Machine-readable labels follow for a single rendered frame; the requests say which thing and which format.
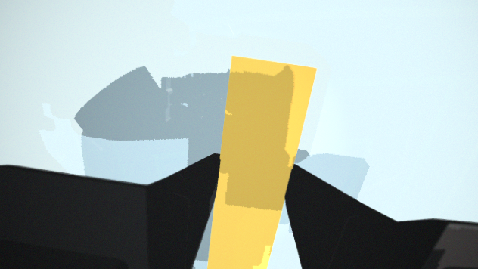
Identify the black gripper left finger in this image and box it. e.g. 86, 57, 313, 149
0, 153, 221, 269

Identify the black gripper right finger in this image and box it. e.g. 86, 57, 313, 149
285, 164, 478, 269

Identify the yellow bar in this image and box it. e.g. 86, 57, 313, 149
207, 56, 317, 269

